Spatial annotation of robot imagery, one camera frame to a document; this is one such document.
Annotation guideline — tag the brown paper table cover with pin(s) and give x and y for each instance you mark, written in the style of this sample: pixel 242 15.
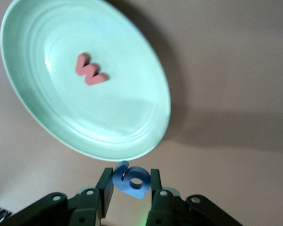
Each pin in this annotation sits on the brown paper table cover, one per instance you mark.
pixel 226 70

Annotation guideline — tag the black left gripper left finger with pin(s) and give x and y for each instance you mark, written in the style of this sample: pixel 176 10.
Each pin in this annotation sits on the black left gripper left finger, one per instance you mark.
pixel 80 207

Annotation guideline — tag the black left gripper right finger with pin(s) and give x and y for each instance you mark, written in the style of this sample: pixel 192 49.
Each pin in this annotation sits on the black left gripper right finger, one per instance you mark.
pixel 179 212

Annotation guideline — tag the red foam lowercase letter w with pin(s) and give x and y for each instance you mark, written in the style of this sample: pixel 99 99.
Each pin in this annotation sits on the red foam lowercase letter w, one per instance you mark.
pixel 89 75

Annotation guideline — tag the green round plate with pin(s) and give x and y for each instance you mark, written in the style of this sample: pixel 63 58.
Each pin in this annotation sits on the green round plate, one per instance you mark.
pixel 61 117

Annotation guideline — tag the blue foam lowercase letter g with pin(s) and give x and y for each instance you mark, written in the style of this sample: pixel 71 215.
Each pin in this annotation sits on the blue foam lowercase letter g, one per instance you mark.
pixel 132 191

